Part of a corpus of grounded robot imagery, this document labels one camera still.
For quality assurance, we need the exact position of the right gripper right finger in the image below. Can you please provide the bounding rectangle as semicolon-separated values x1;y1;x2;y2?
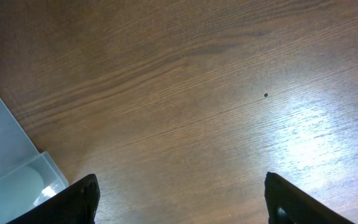
264;172;353;224

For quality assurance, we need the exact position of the clear plastic storage container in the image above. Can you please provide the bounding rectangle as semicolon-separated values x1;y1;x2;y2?
0;99;68;209

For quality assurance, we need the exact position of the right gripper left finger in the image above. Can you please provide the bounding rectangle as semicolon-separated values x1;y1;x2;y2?
9;174;100;224

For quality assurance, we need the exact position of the mint green cup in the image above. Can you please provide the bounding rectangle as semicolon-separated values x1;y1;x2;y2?
0;166;44;223

